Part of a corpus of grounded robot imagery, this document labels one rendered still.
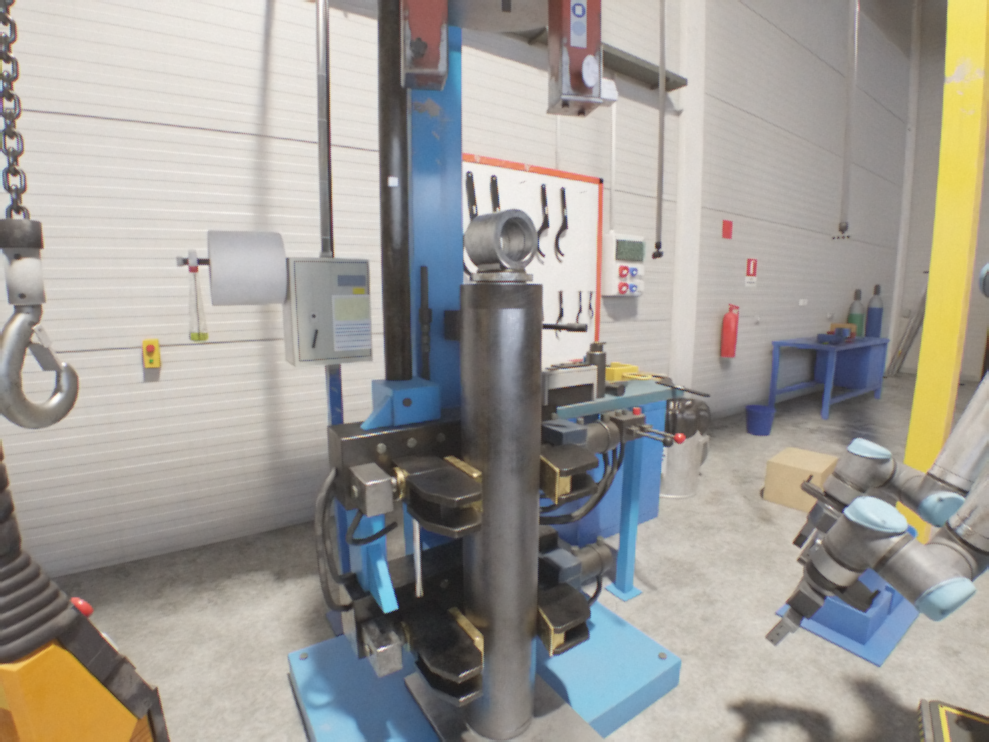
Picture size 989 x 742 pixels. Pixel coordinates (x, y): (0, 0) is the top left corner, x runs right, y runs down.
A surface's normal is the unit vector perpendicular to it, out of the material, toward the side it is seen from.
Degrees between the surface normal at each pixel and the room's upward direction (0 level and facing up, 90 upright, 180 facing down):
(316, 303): 90
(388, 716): 0
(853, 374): 90
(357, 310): 90
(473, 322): 90
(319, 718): 0
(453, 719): 0
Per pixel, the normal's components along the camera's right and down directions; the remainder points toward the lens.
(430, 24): 0.22, 0.16
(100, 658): 0.98, 0.04
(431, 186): 0.55, 0.14
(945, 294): -0.83, 0.09
